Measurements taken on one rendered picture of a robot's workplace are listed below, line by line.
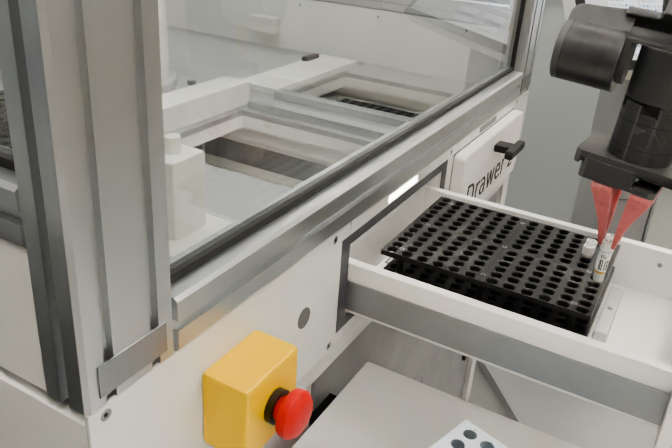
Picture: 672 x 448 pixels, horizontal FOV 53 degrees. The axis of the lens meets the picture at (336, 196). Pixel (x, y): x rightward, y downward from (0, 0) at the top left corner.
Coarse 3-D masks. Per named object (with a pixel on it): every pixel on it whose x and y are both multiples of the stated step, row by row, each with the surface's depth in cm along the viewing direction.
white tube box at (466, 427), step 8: (464, 424) 64; (472, 424) 64; (456, 432) 63; (464, 432) 64; (472, 432) 64; (480, 432) 64; (440, 440) 62; (448, 440) 62; (456, 440) 63; (464, 440) 62; (472, 440) 63; (480, 440) 63; (488, 440) 63; (496, 440) 63
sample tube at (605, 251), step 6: (606, 240) 69; (600, 246) 69; (606, 246) 68; (600, 252) 69; (606, 252) 69; (600, 258) 69; (606, 258) 69; (600, 264) 69; (606, 264) 69; (600, 270) 70; (594, 276) 70; (600, 276) 70
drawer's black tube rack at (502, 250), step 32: (416, 224) 80; (448, 224) 80; (480, 224) 81; (512, 224) 82; (544, 224) 82; (416, 256) 73; (448, 256) 73; (480, 256) 74; (512, 256) 74; (544, 256) 75; (576, 256) 75; (448, 288) 73; (480, 288) 70; (512, 288) 69; (544, 288) 68; (576, 288) 69; (544, 320) 68; (576, 320) 69
